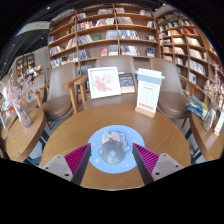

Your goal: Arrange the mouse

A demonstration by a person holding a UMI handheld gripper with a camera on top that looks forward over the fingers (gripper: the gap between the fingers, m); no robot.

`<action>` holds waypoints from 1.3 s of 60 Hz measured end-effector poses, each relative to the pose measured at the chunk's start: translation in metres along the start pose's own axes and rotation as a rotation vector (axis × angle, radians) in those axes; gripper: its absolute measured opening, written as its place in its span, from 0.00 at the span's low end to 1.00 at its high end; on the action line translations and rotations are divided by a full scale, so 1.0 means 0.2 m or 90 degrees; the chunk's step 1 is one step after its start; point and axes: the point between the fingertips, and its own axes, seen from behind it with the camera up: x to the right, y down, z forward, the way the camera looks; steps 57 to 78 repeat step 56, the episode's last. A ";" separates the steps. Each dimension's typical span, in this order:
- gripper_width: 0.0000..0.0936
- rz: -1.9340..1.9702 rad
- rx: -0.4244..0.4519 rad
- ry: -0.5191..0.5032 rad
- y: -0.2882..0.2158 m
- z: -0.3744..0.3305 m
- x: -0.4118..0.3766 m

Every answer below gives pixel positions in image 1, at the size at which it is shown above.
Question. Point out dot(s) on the small white red sign stand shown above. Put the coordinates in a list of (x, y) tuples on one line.
[(220, 125)]

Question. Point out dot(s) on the white hanging ceiling sign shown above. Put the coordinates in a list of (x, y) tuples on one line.
[(32, 28)]

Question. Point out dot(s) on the dark cover book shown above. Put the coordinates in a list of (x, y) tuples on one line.
[(126, 82)]

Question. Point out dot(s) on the wide wooden bookshelf unit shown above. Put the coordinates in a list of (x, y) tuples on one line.
[(100, 33)]

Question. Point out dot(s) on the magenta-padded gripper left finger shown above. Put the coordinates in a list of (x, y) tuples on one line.
[(76, 159)]

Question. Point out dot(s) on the white sign with wooden base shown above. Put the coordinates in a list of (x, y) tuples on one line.
[(147, 95)]

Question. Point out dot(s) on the grey computer mouse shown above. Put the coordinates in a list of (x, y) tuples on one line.
[(113, 151)]

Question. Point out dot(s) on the angled wooden bookshelf unit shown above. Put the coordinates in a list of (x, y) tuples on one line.
[(186, 43)]

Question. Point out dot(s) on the glass vase with dried flowers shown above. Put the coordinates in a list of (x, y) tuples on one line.
[(209, 120)]

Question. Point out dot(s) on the brown padded wooden armchair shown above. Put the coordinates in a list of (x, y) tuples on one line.
[(113, 61), (58, 103), (173, 101)]

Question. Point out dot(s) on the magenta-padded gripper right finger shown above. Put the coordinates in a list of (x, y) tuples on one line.
[(146, 159)]

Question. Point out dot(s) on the white framed flower picture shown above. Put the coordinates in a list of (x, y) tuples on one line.
[(104, 82)]

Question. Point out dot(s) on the round blue bunny mouse pad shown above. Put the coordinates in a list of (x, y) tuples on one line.
[(133, 133)]

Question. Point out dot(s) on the round wooden side table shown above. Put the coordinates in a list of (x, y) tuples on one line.
[(208, 141), (23, 140)]

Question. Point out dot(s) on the distant wooden bookshelf unit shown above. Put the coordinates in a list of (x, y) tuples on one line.
[(28, 65)]

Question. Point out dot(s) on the stack of books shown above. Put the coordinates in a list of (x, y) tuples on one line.
[(197, 107)]

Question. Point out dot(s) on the glass vase with pink flowers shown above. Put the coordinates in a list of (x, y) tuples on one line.
[(25, 118)]

